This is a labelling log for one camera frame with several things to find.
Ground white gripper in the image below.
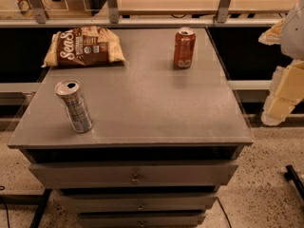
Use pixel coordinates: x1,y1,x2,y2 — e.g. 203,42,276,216
258,0,304,126

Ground silver redbull can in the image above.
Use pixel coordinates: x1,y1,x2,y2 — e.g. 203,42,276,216
54,80,93,133

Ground red soda can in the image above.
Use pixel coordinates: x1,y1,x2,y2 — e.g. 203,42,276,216
174,28,196,68

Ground black stand leg right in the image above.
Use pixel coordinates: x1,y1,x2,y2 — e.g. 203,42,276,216
284,165,304,200

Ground black stand leg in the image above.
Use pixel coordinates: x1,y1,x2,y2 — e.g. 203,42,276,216
284,165,304,200
29,189,51,228

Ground grey drawer cabinet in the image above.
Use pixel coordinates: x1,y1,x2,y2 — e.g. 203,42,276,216
9,28,253,228

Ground brown chip bag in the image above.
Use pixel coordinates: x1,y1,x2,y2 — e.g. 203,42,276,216
43,26,124,67

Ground black stand leg left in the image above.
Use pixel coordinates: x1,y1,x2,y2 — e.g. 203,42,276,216
29,189,51,228

